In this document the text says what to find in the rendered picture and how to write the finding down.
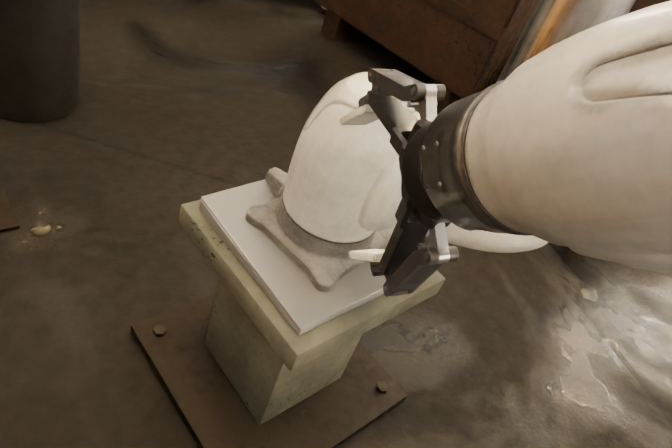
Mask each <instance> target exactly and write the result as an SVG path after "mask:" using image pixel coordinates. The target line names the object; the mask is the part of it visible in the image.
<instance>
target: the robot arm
mask: <svg viewBox="0 0 672 448"><path fill-rule="evenodd" d="M635 1H636V0H538V1H537V3H536V5H535V7H534V9H533V11H532V13H531V15H530V17H529V19H528V20H527V22H526V24H525V26H524V28H523V30H522V32H521V34H520V36H519V38H518V40H517V42H516V44H515V46H514V48H513V50H512V52H511V54H510V56H509V58H508V60H507V62H506V64H505V66H504V68H503V70H502V72H501V74H500V76H499V78H498V80H497V82H496V83H495V84H493V85H491V86H489V87H487V88H485V89H484V90H482V91H480V92H478V93H475V94H473V95H470V96H468V97H465V98H463V99H460V100H458V101H455V102H453V103H452V104H450V105H448V106H447V107H446V108H444V109H443V110H442V111H441V112H440V113H439V114H438V115H437V101H439V100H443V99H444V98H445V96H446V87H445V85H444V84H425V83H423V82H421V81H419V80H416V79H414V78H412V77H410V76H408V75H406V74H404V73H402V72H400V71H398V70H396V69H369V71H368V72H360V73H356V74H353V75H351V76H349V77H346V78H344V79H342V80H340V81H339V82H338V83H336V84H335V85H334V86H333V87H332V88H331V89H330V90H329V91H328V92H327V93H326V94H325V95H324V96H323V98H322V99H321V100H320V101H319V103H318V104H317V105H316V107H315V108H314V109H313V111H312V113H311V114H310V116H309V118H308V119H307V121H306V123H305V125H304V127H303V130H302V132H301V134H300V137H299V139H298V142H297V144H296V147H295V150H294V153H293V156H292V159H291V163H290V166H289V170H288V174H287V173H286V172H284V171H282V170H280V169H279V168H276V167H274V168H272V169H269V171H268V172H267V173H266V175H265V180H266V182H267V184H268V185H269V186H270V188H271V189H272V190H273V192H274V193H275V194H276V196H277V198H276V199H274V200H272V201H269V202H267V203H264V204H260V205H254V206H251V207H250V208H249V209H248V210H247V213H246V221H247V222H248V223H249V224H250V225H252V226H254V227H256V228H257V229H259V230H261V231H262V232H263V233H264V234H265V235H266V236H267V237H268V238H269V239H270V240H271V241H273V242H274V243H275V244H276V245H277V246H278V247H279V248H280V249H281V250H282V251H283V252H284V253H285V254H286V255H287V256H288V257H289V258H290V259H291V260H292V261H293V262H294V263H295V264H296V265H297V266H298V267H299V268H300V269H302V270H303V271H304V272H305V274H306V275H307V276H308V277H309V279H310V281H311V283H312V284H313V286H314V287H315V288H316V289H317V290H319V291H322V292H328V291H330V290H332V289H333V287H334V285H335V284H336V282H337V281H338V280H339V279H340V278H342V277H343V276H345V275H346V274H348V273H349V272H350V271H352V270H353V269H355V268H356V267H358V266H359V265H361V264H362V263H364V262H365V261H370V270H371V273H372V275H373V276H382V275H384V276H385V278H386V282H385V283H384V284H383V292H384V295H385V296H386V297H387V296H395V295H403V294H411V293H413V292H414V291H415V290H416V289H417V288H418V287H419V286H420V285H421V284H422V283H424V282H425V281H426V280H427V279H428V278H429V277H430V276H431V275H432V274H433V273H434V272H436V271H437V270H438V269H439V268H440V267H441V266H442V265H443V264H444V263H449V262H456V261H458V259H459V252H458V249H457V247H455V246H449V247H448V243H450V244H453V245H457V246H462V247H466V248H470V249H475V250H480V251H486V252H495V253H516V252H524V251H530V250H534V249H538V248H540V247H543V246H544V245H546V244H547V243H548V242H549V243H552V244H556V245H560V246H566V247H569V249H570V250H572V251H574V252H575V253H577V254H579V255H582V256H585V257H590V258H595V259H600V260H605V261H610V262H614V263H619V264H623V265H628V266H632V267H636V268H640V269H644V270H648V271H652V272H656V273H659V274H663V275H666V276H670V277H672V0H671V1H667V2H663V3H659V4H655V5H652V6H649V7H646V8H643V9H640V10H637V11H634V12H631V13H629V11H630V9H631V8H632V6H633V4H634V3H635ZM387 229H394V230H393V233H390V232H389V231H387ZM425 236H427V237H428V238H427V239H426V240H425V242H424V243H422V242H423V240H424V238H425Z"/></svg>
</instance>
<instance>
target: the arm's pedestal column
mask: <svg viewBox="0 0 672 448"><path fill-rule="evenodd" d="M130 332H131V333H132V335H133V337H134V338H135V340H136V342H137V343H138V345H139V347H140V349H141V350H142V352H143V354H144V355H145V357H146V359H147V360H148V362H149V364H150V366H151V367H152V369H153V371H154V372H155V374H156V376H157V377H158V379H159V381H160V383H161V384H162V386H163V388H164V389H165V391H166V393H167V394H168V396H169V398H170V400H171V401H172V403H173V405H174V406H175V408H176V410H177V411H178V413H179V415H180V417H181V418H182V420H183V422H184V423H185V425H186V427H187V428H188V430H189V432H190V433H191V435H192V437H193V439H194V440H195V442H196V444H197V445H198V447H199V448H337V447H339V446H340V445H341V444H343V443H344V442H346V441H347V440H349V439H350V438H352V437H353V436H354V435H356V434H357V433H359V432H360V431H362V430H363V429H365V428H366V427H367V426H369V425H370V424H372V423H373V422H375V421H376V420H377V419H379V418H380V417H382V416H383V415H385V414H386V413H388V412H389V411H390V410H392V409H393V408H395V407H396V406H398V405H399V404H401V403H402V402H403V401H404V400H405V399H406V397H407V395H406V394H405V393H404V391H403V390H402V389H401V388H400V387H399V386H398V384H397V383H396V382H395V381H394V380H393V379H392V377H391V376H390V375H389V374H388V373H387V372H386V370H385V369H384V368H383V367H382V366H381V365H380V363H379V362H378V361H377V360H376V359H375V358H374V357H373V355H372V354H371V353H370V352H369V351H368V350H367V348H366V347H365V346H364V345H363V344H362V343H361V341H360V338H361V336H362V334H361V335H359V336H357V337H355V338H354V339H352V340H350V341H348V342H346V343H344V344H342V345H340V346H339V347H337V348H335V349H333V350H331V351H329V352H327V353H326V354H324V355H322V356H320V357H318V358H316V359H314V360H312V361H311V362H309V363H307V364H305V365H303V366H301V367H299V368H298V369H296V370H294V371H290V370H289V369H288V368H287V366H286V365H285V364H284V362H283V361H282V360H281V358H280V357H279V356H278V354H277V353H276V352H275V350H274V349H273V348H272V346H271V345H270V344H269V342H268V341H267V340H266V338H265V337H264V336H263V334H262V333H261V332H260V330H259V329H258V328H257V326H256V325H255V324H254V322H253V321H252V320H251V318H250V317H249V316H248V314H247V313H246V312H245V310H244V309H243V308H242V306H241V305H240V304H239V302H238V301H237V300H236V298H235V297H234V296H233V294H232V293H231V292H230V290H229V289H228V288H227V286H226V285H225V284H224V282H223V281H222V280H221V278H220V279H219V283H218V287H217V291H216V293H215V294H212V295H209V296H207V297H204V298H201V299H199V300H196V301H193V302H191V303H188V304H185V305H183V306H180V307H177V308H175V309H172V310H169V311H167V312H164V313H162V314H159V315H156V316H154V317H151V318H148V319H146V320H143V321H140V322H138V323H135V324H132V325H131V329H130Z"/></svg>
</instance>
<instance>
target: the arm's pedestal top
mask: <svg viewBox="0 0 672 448"><path fill-rule="evenodd" d="M200 201H201V200H197V201H193V202H189V203H185V204H182V205H181V209H180V215H179V223H180V225H181V226H182V227H183V229H184V230H185V231H186V233H187V234H188V235H189V237H190V238H191V239H192V241H193V242H194V243H195V245H196V246H197V247H198V249H199V250H200V251H201V253H202V254H203V255H204V257H205V258H206V259H207V261H208V262H209V263H210V265H211V266H212V267H213V269H214V270H215V272H216V273H217V274H218V276H219V277H220V278H221V280H222V281H223V282H224V284H225V285H226V286H227V288H228V289H229V290H230V292H231V293H232V294H233V296H234V297H235V298H236V300H237V301H238V302H239V304H240V305H241V306H242V308H243V309H244V310H245V312H246V313H247V314H248V316H249V317H250V318H251V320H252V321H253V322H254V324H255V325H256V326H257V328H258V329H259V330H260V332H261V333H262V334H263V336H264V337H265V338H266V340H267V341H268V342H269V344H270V345H271V346H272V348H273V349H274V350H275V352H276V353H277V354H278V356H279V357H280V358H281V360H282V361H283V362H284V364H285V365H286V366H287V368H288V369H289V370H290V371H294V370H296V369H298V368H299V367H301V366H303V365H305V364H307V363H309V362H311V361H312V360H314V359H316V358H318V357H320V356H322V355H324V354H326V353H327V352H329V351H331V350H333V349H335V348H337V347H339V346H340V345H342V344H344V343H346V342H348V341H350V340H352V339H354V338H355V337H357V336H359V335H361V334H363V333H365V332H367V331H368V330H370V329H372V328H374V327H376V326H378V325H380V324H382V323H383V322H385V321H387V320H389V319H391V318H393V317H395V316H396V315H398V314H400V313H402V312H404V311H406V310H408V309H410V308H411V307H413V306H415V305H417V304H419V303H421V302H423V301H424V300H426V299H428V298H430V297H432V296H434V295H436V294H437V293H438V291H439V290H440V288H441V286H442V285H443V283H444V281H445V278H444V277H443V276H442V275H441V274H440V273H439V272H438V271H436V272H434V273H433V274H432V275H431V276H430V277H429V278H428V279H427V280H426V281H425V282H424V283H422V284H421V285H420V286H419V287H418V288H417V289H416V290H415V291H414V292H413V293H411V294H403V295H395V296H387V297H386V296H385V295H384V294H383V295H381V296H379V297H377V298H375V299H373V300H371V301H369V302H366V303H364V304H362V305H360V306H358V307H356V308H354V309H352V310H350V311H348V312H346V313H344V314H342V315H340V316H338V317H336V318H334V319H332V320H330V321H327V322H325V323H323V324H321V325H319V326H317V327H315V328H313V329H311V330H309V331H307V332H305V333H303V334H301V335H298V334H297V333H296V332H295V330H294V329H293V328H292V327H291V325H290V324H289V323H288V322H287V320H286V319H285V318H284V317H283V315H282V314H281V313H280V311H279V310H278V309H277V308H276V306H275V305H274V304H273V303H272V301H271V300H270V299H269V298H268V296H267V295H266V294H265V293H264V291H263V290H262V289H261V287H260V286H259V285H258V284H257V282H256V281H255V280H254V279H253V277H252V276H251V275H250V274H249V272H248V271H247V270H246V268H245V267H244V266H243V265H242V263H241V262H240V261H239V260H238V258H237V257H236V256H235V255H234V253H233V252H232V251H231V250H230V248H229V247H228V246H227V244H226V243H225V242H224V241H223V239H222V238H221V237H220V236H219V234H218V233H217V232H216V231H215V229H214V228H213V227H212V225H211V224H210V223H209V222H208V220H207V219H206V218H205V217H204V215H203V214H202V213H201V212H200V210H199V206H200Z"/></svg>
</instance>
